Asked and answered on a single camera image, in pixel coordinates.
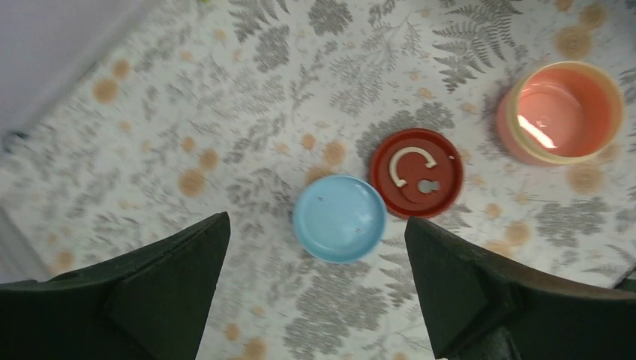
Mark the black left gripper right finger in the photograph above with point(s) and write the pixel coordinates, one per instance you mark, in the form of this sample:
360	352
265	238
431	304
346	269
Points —
477	304

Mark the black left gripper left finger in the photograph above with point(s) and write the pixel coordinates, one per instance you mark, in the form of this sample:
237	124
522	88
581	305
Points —
150	303

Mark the red round lid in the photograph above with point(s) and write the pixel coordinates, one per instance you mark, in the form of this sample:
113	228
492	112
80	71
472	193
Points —
417	172

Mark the light blue round lid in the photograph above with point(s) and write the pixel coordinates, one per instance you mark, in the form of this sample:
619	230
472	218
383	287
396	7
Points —
339	219

